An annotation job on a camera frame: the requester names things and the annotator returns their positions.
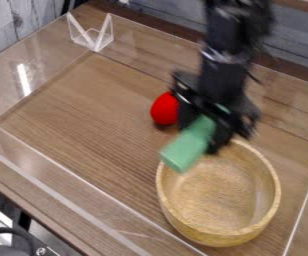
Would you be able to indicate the green rectangular block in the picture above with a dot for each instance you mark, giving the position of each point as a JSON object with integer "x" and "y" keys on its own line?
{"x": 183, "y": 152}

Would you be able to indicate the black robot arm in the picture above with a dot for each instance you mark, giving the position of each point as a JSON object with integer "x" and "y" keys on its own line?
{"x": 237, "y": 25}

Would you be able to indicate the light wooden bowl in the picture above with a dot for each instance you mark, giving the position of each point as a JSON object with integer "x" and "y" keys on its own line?
{"x": 223, "y": 202}

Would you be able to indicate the clear acrylic wall panel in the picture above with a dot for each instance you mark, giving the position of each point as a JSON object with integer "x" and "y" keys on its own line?
{"x": 89, "y": 219}

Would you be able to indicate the black metal table frame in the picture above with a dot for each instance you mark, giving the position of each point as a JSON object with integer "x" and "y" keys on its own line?
{"x": 36, "y": 240}

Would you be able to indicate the red plush strawberry toy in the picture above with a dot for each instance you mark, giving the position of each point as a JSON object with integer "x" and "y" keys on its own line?
{"x": 164, "y": 111}

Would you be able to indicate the clear acrylic corner bracket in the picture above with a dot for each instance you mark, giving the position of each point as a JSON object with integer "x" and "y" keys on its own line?
{"x": 92, "y": 38}

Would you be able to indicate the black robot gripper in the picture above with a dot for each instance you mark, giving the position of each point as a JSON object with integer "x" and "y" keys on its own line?
{"x": 215, "y": 93}

